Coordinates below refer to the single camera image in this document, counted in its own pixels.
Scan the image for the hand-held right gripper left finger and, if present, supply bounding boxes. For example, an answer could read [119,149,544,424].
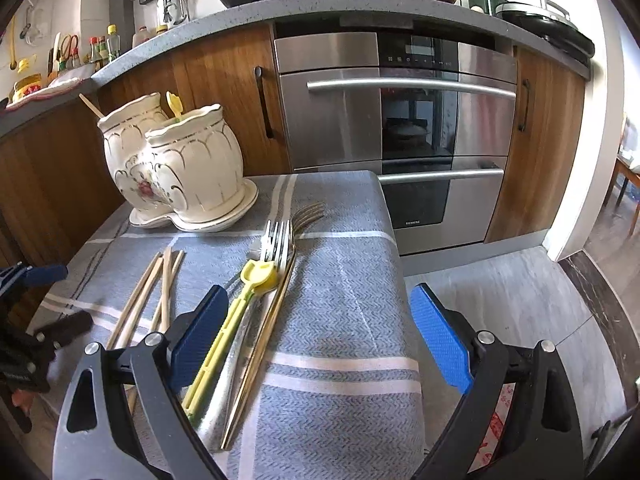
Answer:
[52,284,231,480]

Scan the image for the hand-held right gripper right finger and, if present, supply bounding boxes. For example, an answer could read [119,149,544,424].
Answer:
[409,282,586,480]

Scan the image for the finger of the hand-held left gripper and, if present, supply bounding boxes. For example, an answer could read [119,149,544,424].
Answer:
[31,310,94,350]
[0,263,69,306]

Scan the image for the wooden chopstick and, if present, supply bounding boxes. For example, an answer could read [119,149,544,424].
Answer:
[105,252,163,351]
[150,246,173,333]
[159,251,186,331]
[116,255,168,348]

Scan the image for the gold fork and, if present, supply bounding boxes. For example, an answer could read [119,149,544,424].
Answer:
[220,201,327,451]

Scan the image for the yellow plastic spoon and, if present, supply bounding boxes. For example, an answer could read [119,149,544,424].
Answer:
[181,260,278,411]

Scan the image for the silver fork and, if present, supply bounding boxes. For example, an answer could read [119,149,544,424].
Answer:
[192,219,296,453]

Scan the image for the white floral ceramic utensil holder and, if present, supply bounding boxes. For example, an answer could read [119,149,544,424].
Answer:
[96,92,246,213]

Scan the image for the dark wooden side cabinet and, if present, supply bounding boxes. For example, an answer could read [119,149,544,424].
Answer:
[0,102,126,271]

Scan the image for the red patterned cloth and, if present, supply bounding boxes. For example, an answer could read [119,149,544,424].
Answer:
[480,380,516,466]

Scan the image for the grey striped cloth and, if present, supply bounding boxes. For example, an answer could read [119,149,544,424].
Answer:
[27,170,426,480]

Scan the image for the white ceramic holder tray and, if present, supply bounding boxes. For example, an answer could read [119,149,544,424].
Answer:
[129,177,258,233]

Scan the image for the stainless steel lower oven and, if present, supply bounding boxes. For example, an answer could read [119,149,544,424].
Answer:
[377,156,507,257]

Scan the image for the flat wooden stick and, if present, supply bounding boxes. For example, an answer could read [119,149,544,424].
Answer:
[79,93,105,118]

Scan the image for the white plate with red rim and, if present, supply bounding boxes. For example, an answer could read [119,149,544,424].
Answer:
[5,76,96,111]

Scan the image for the yellow and red container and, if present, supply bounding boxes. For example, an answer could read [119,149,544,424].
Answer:
[12,74,43,101]

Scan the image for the narrow wooden cabinet door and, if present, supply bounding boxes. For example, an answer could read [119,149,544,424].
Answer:
[485,45,586,246]

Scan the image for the scissors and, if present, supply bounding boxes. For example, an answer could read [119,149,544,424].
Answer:
[62,34,81,68]

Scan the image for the stainless steel built-in oven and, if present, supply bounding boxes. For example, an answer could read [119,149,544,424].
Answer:
[274,20,518,173]

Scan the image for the wooden chair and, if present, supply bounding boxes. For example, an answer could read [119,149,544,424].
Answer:
[602,155,640,236]

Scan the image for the wide wooden cabinet door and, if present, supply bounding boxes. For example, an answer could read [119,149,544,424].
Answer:
[97,25,291,176]

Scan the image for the black electric griddle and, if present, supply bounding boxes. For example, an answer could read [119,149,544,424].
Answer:
[495,0,596,58]

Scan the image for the grey stone countertop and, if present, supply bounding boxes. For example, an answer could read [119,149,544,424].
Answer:
[0,0,593,141]

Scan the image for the green pot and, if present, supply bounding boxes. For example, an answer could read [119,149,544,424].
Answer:
[468,0,508,16]

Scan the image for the long black cabinet handle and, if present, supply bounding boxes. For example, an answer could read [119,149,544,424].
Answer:
[254,66,275,140]

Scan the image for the short black cabinet handle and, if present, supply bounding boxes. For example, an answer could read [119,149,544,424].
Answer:
[517,79,531,133]

